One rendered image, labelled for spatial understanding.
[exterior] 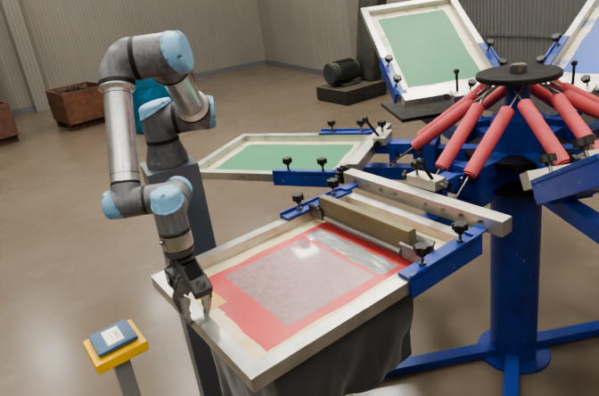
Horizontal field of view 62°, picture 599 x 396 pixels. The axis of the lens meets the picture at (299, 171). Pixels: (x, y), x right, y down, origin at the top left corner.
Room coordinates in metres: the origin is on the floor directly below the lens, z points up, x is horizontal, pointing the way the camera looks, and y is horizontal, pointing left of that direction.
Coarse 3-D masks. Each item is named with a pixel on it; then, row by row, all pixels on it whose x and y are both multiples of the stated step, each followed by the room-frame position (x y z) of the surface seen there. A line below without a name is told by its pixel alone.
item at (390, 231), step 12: (324, 204) 1.54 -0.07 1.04; (336, 204) 1.49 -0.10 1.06; (348, 204) 1.47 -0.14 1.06; (336, 216) 1.50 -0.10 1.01; (348, 216) 1.45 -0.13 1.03; (360, 216) 1.40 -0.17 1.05; (372, 216) 1.36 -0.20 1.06; (360, 228) 1.40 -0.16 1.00; (372, 228) 1.36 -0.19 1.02; (384, 228) 1.31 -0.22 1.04; (396, 228) 1.27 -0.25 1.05; (408, 228) 1.25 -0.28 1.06; (384, 240) 1.32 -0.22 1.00; (396, 240) 1.28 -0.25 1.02; (408, 240) 1.24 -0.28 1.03
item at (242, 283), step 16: (320, 224) 1.57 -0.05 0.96; (288, 240) 1.48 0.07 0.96; (304, 240) 1.47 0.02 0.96; (352, 240) 1.42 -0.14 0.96; (256, 256) 1.41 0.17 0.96; (272, 256) 1.39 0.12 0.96; (288, 256) 1.38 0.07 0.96; (304, 256) 1.36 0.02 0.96; (320, 256) 1.35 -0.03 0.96; (224, 272) 1.34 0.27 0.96; (240, 272) 1.32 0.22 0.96; (256, 272) 1.31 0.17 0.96; (272, 272) 1.30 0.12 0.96; (288, 272) 1.29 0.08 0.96; (224, 288) 1.25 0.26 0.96; (240, 288) 1.24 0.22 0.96; (256, 288) 1.22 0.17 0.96; (272, 288) 1.21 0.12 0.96; (224, 304) 1.17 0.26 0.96; (240, 304) 1.16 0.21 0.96
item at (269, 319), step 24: (336, 264) 1.29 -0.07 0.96; (360, 264) 1.27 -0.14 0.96; (408, 264) 1.24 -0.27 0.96; (288, 288) 1.20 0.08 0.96; (312, 288) 1.18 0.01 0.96; (336, 288) 1.17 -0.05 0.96; (360, 288) 1.15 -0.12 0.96; (240, 312) 1.12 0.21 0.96; (264, 312) 1.11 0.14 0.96; (288, 312) 1.09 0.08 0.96; (312, 312) 1.08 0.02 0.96; (264, 336) 1.01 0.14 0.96; (288, 336) 1.00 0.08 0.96
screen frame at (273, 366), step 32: (352, 192) 1.72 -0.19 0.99; (288, 224) 1.56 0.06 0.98; (416, 224) 1.42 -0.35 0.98; (224, 256) 1.41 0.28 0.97; (160, 288) 1.25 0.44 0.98; (384, 288) 1.09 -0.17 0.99; (352, 320) 0.99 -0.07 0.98; (224, 352) 0.93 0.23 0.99; (288, 352) 0.90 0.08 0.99; (256, 384) 0.84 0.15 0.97
